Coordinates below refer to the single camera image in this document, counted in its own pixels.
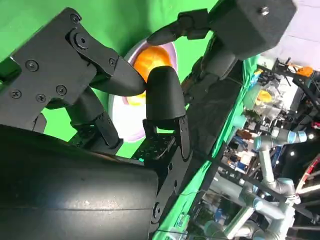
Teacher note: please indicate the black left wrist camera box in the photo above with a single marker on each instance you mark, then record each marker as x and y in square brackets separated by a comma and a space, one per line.
[250, 25]

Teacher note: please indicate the lilac plate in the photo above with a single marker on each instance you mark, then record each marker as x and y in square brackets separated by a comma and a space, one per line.
[120, 117]

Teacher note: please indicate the black metal workshop rack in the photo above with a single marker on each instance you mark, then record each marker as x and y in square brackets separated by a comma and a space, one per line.
[303, 82]

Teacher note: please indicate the orange toy in clear bag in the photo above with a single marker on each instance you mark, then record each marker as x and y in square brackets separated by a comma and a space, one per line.
[263, 96]

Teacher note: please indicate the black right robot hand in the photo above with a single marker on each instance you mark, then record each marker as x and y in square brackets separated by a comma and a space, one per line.
[75, 187]

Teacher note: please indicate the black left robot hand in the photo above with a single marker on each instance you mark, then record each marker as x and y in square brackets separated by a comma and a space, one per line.
[192, 22]

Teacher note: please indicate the green table cloth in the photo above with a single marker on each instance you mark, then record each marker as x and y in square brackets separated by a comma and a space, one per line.
[120, 22]

